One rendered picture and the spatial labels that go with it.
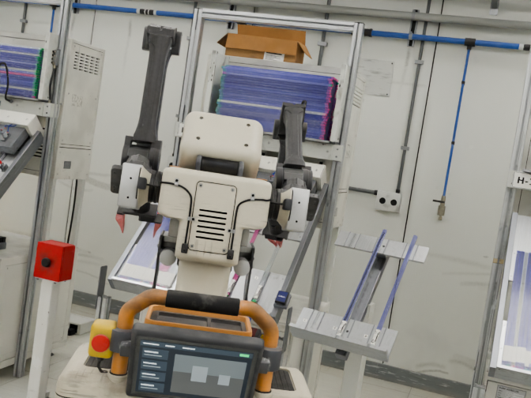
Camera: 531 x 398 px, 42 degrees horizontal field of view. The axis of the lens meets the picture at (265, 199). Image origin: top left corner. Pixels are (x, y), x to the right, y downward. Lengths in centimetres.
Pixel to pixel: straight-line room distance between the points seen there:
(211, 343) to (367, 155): 319
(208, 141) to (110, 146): 333
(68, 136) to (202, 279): 210
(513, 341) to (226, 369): 135
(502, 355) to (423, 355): 202
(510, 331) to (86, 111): 243
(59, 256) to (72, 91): 102
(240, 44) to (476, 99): 160
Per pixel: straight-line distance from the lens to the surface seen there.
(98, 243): 515
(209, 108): 318
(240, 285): 268
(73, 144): 383
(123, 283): 279
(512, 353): 252
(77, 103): 381
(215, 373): 141
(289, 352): 292
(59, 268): 310
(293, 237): 281
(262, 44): 344
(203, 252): 174
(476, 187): 437
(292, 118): 220
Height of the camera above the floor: 132
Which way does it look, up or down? 4 degrees down
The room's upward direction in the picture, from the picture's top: 9 degrees clockwise
